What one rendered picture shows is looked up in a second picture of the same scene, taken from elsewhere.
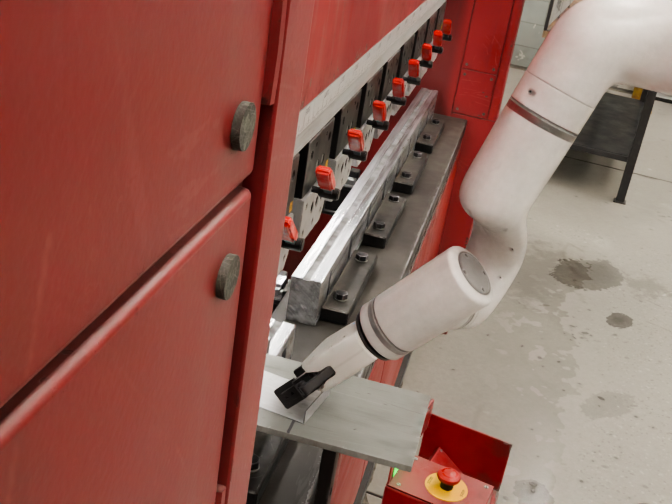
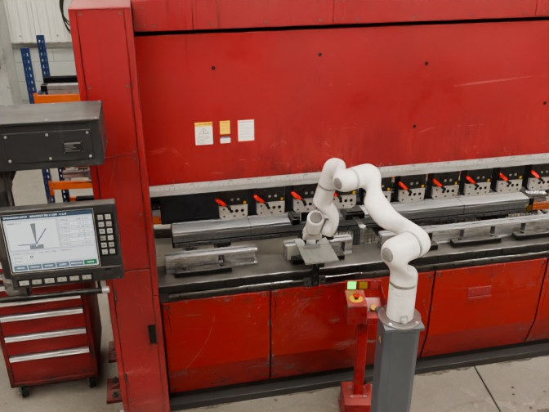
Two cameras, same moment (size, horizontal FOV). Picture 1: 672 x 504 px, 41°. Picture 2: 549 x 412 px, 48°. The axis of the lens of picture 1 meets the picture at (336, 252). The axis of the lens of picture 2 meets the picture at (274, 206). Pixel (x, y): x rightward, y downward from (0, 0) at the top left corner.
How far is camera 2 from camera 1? 2.84 m
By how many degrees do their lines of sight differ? 61
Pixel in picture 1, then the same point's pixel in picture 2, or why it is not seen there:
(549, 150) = (319, 190)
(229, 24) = (131, 147)
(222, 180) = (132, 154)
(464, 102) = not seen: outside the picture
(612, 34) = (327, 167)
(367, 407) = (321, 253)
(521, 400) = not seen: outside the picture
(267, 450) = not seen: hidden behind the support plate
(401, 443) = (312, 260)
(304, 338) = (372, 250)
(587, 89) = (323, 178)
